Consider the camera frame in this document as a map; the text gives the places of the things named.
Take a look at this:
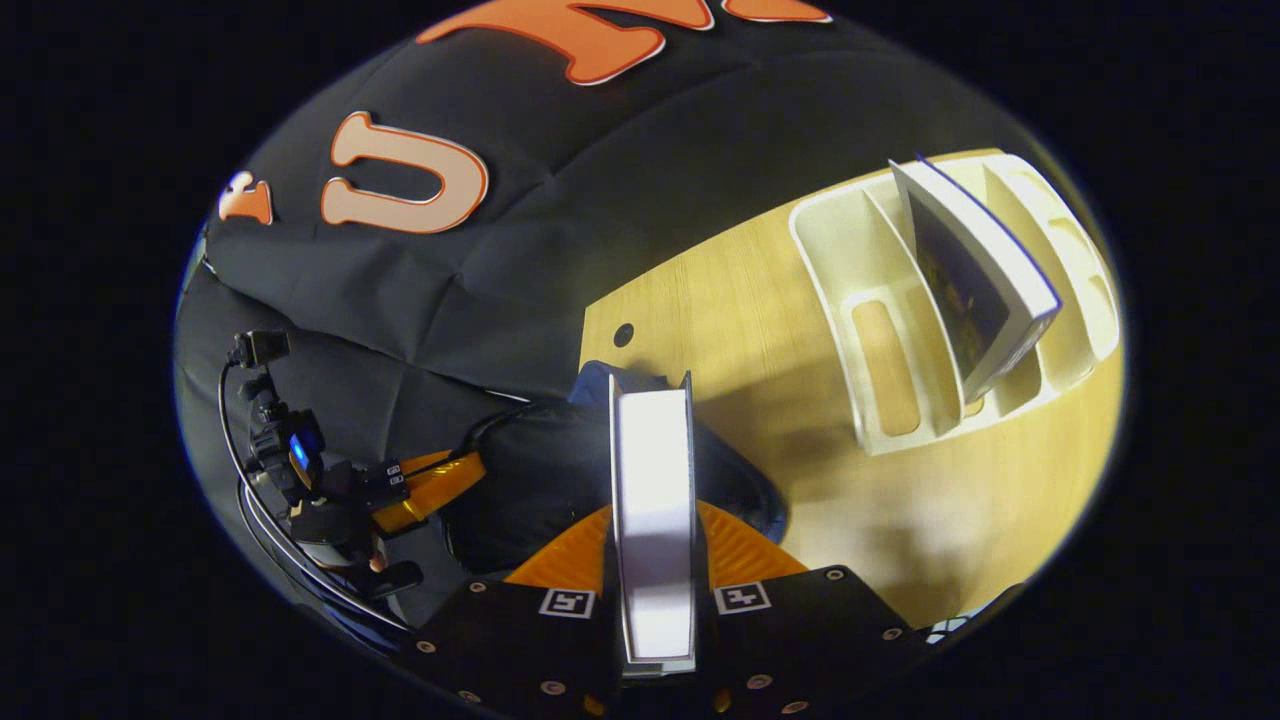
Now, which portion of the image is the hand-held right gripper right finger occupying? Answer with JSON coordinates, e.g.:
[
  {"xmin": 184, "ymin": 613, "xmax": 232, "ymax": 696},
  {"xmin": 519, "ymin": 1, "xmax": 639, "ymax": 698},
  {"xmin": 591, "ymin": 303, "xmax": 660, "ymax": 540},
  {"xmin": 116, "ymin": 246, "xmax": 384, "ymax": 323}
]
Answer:
[{"xmin": 693, "ymin": 500, "xmax": 933, "ymax": 720}]

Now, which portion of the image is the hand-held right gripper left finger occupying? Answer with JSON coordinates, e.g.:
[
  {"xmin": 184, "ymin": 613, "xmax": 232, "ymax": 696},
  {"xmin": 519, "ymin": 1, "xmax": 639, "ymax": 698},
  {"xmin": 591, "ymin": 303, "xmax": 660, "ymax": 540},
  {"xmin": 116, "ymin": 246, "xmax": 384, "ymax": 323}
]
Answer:
[{"xmin": 398, "ymin": 503, "xmax": 621, "ymax": 720}]

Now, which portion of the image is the black cover book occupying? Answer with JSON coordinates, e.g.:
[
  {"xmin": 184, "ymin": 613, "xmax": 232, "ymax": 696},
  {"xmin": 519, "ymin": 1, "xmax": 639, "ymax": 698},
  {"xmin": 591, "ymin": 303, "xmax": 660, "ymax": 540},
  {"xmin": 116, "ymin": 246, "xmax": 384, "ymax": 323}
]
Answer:
[{"xmin": 608, "ymin": 371, "xmax": 699, "ymax": 679}]

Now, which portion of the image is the dark book with blue edge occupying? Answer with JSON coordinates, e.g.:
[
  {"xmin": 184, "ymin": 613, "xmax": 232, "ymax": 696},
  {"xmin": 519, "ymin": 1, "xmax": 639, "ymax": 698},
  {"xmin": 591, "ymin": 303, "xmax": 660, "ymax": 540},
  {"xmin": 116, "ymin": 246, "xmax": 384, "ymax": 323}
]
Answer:
[{"xmin": 889, "ymin": 154, "xmax": 1063, "ymax": 405}]

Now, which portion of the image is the white plastic bookshelf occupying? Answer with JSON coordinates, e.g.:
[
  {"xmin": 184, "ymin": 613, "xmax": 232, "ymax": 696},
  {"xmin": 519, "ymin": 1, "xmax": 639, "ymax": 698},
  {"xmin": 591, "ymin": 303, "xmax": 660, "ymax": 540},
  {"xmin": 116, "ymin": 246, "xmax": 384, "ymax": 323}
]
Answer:
[{"xmin": 788, "ymin": 150, "xmax": 1122, "ymax": 458}]

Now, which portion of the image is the thin gripper cable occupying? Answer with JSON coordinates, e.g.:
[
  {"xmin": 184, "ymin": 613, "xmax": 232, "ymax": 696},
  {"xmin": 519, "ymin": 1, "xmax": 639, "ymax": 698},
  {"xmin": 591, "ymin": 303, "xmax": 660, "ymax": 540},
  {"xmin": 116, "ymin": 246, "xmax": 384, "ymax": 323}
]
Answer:
[{"xmin": 218, "ymin": 360, "xmax": 413, "ymax": 631}]

